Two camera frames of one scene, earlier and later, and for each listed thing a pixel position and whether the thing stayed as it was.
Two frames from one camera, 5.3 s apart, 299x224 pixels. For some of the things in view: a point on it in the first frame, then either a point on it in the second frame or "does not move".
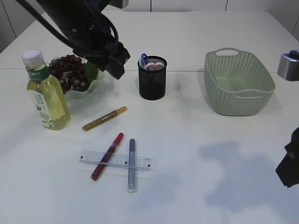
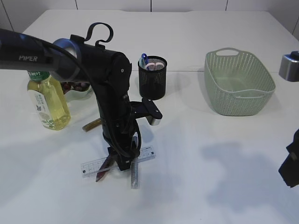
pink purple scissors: (152, 66) does not move
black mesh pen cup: (152, 71) does not move
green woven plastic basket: (236, 83) does not move
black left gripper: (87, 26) -> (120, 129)
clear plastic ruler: (117, 160) -> (93, 167)
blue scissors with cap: (144, 60) does not move
